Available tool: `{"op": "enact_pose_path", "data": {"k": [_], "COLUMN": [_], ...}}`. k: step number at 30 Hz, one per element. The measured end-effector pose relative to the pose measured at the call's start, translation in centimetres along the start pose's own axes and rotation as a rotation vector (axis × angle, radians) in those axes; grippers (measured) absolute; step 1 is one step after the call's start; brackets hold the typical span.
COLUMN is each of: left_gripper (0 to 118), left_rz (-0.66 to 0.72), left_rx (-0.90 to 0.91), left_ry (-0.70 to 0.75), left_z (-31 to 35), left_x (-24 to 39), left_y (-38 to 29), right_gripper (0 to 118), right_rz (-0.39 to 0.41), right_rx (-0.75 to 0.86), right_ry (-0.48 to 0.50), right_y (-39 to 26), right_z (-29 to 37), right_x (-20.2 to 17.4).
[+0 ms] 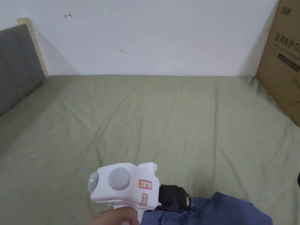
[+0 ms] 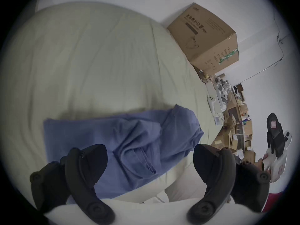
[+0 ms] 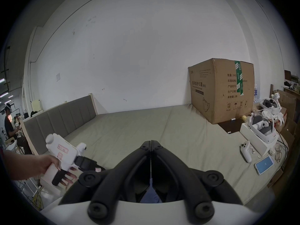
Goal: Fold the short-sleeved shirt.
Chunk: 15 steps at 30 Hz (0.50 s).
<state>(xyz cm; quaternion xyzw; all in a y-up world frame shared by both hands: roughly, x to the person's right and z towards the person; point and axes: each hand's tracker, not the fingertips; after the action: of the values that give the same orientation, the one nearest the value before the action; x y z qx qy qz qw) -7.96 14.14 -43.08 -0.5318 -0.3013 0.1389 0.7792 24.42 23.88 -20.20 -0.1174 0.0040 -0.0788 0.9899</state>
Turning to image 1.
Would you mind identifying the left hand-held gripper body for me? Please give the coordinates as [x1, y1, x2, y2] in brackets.
[88, 162, 192, 223]

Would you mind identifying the dark blue shirt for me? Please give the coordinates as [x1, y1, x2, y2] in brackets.
[142, 191, 274, 225]

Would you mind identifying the person's left hand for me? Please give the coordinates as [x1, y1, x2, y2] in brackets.
[90, 206, 140, 225]

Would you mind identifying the bed with pale green sheet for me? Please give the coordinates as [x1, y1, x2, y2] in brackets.
[0, 74, 300, 225]

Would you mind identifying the grey padded headboard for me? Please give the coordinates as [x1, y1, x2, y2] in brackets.
[0, 18, 49, 117]

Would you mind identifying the brown cardboard carton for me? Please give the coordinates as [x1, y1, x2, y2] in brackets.
[255, 0, 300, 128]

